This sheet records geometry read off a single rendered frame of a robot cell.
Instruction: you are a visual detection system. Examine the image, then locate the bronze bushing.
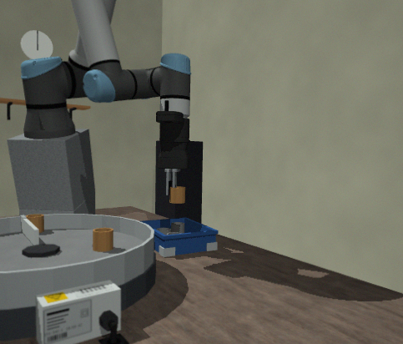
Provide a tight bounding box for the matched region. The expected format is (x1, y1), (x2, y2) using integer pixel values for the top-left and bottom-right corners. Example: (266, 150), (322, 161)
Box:
(26, 214), (44, 233)
(93, 228), (113, 252)
(169, 186), (185, 204)

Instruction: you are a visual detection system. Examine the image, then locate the blue crate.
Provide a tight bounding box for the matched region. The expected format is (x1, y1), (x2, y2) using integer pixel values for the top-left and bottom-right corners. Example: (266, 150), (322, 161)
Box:
(141, 217), (218, 257)

